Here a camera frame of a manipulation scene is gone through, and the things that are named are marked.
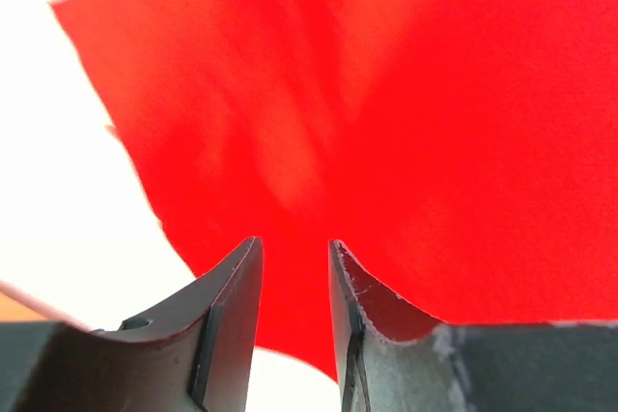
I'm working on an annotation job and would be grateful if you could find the red t shirt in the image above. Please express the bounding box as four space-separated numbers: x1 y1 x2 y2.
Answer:
52 0 617 375

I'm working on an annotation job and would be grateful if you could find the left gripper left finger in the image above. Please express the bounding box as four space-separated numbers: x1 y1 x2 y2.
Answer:
1 237 263 411

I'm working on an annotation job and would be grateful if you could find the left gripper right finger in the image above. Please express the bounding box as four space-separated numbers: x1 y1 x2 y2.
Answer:
329 240 617 412

